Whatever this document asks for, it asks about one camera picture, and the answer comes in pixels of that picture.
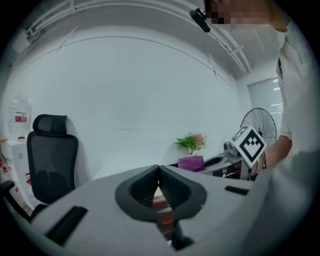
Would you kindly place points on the black standing fan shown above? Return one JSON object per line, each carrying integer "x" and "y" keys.
{"x": 260, "y": 122}

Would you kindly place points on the purple cloth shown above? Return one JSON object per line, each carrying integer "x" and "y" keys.
{"x": 190, "y": 163}

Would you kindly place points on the black mesh office chair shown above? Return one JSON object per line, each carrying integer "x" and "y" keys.
{"x": 51, "y": 160}

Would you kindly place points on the person's right forearm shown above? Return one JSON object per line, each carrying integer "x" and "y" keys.
{"x": 277, "y": 150}

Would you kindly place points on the person's head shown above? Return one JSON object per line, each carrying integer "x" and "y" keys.
{"x": 240, "y": 12}

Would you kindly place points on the white ceiling pipes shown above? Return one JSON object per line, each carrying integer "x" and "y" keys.
{"x": 50, "y": 17}
{"x": 236, "y": 50}

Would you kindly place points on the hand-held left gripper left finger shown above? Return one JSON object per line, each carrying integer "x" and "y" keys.
{"x": 125, "y": 197}

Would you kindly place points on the black head-worn camera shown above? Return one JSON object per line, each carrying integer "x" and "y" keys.
{"x": 200, "y": 20}

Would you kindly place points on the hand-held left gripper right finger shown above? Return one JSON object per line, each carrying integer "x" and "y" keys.
{"x": 193, "y": 197}

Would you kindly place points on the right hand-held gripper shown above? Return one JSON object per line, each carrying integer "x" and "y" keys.
{"x": 250, "y": 147}

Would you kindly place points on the potted green plant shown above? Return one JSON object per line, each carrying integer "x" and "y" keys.
{"x": 191, "y": 143}

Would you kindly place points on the person's white shirt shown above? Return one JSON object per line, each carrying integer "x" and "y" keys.
{"x": 295, "y": 162}

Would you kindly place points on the grey window blind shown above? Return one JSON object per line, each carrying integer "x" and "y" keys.
{"x": 266, "y": 95}

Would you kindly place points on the clear water dispenser bottle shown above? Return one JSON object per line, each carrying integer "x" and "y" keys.
{"x": 20, "y": 112}

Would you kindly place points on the black chair armrest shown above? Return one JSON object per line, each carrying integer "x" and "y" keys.
{"x": 8, "y": 186}

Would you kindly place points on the white water dispenser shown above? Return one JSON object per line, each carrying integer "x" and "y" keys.
{"x": 18, "y": 155}

